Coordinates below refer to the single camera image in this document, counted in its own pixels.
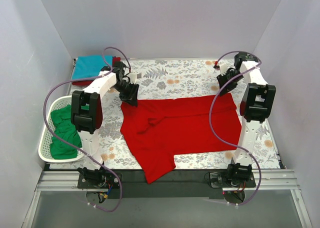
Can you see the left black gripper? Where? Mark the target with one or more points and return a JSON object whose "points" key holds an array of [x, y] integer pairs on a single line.
{"points": [[129, 92]]}

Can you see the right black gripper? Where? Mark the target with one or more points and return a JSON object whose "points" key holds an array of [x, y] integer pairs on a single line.
{"points": [[227, 81]]}

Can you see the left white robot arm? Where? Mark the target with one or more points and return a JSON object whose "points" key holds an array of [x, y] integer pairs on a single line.
{"points": [[86, 108]]}

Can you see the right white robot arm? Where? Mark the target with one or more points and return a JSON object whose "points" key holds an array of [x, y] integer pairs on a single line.
{"points": [[255, 108]]}

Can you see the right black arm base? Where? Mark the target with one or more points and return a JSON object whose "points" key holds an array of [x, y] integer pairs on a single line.
{"points": [[237, 177]]}

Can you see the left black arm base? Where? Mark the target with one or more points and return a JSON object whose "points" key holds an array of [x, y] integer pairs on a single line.
{"points": [[98, 179]]}

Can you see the floral patterned table mat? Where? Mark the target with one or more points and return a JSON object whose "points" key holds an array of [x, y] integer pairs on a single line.
{"points": [[172, 79]]}

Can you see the folded dark red t-shirt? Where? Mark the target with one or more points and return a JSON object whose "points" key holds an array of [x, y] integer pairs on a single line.
{"points": [[80, 82]]}

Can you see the folded teal t-shirt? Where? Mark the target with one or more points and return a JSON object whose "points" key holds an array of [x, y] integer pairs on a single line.
{"points": [[90, 66]]}

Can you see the green t-shirt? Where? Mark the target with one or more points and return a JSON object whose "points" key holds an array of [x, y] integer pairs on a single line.
{"points": [[64, 129]]}

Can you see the white plastic laundry basket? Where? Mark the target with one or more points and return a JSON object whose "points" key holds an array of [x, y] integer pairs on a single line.
{"points": [[44, 150]]}

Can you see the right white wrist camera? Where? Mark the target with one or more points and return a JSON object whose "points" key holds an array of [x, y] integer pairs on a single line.
{"points": [[223, 68]]}

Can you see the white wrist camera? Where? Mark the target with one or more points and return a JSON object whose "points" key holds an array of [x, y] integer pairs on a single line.
{"points": [[134, 76], [223, 68]]}

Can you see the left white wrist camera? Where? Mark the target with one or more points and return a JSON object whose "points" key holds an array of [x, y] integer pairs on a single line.
{"points": [[134, 76]]}

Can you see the aluminium rail frame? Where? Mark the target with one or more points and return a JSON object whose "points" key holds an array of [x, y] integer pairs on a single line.
{"points": [[180, 199]]}

